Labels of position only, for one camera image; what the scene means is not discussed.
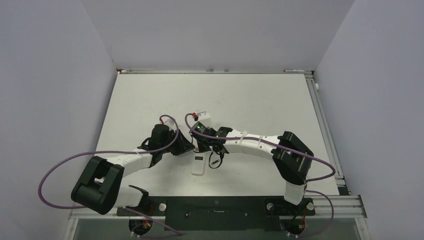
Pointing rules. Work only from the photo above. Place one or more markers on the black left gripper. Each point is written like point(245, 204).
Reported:
point(183, 145)

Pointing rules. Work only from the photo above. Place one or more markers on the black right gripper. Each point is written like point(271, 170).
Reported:
point(201, 148)

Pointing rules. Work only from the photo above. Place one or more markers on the white remote control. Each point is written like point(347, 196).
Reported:
point(198, 164)

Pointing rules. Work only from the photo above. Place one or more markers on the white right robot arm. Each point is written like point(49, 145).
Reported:
point(292, 166)

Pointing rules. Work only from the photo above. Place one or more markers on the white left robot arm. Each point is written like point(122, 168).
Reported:
point(100, 188)

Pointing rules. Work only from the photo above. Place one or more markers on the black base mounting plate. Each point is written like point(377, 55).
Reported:
point(227, 213)

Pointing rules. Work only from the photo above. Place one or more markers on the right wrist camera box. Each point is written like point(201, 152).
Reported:
point(205, 118)

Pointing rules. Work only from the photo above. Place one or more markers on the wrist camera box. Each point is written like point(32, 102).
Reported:
point(170, 123)
point(205, 118)

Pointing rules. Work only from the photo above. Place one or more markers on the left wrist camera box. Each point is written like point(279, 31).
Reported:
point(170, 123)

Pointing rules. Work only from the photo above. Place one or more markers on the aluminium rail back edge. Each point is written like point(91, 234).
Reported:
point(212, 71)

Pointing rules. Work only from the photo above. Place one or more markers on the aluminium rail edge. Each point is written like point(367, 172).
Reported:
point(212, 71)
point(325, 130)

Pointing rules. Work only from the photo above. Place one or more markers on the aluminium rail right edge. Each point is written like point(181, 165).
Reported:
point(325, 130)

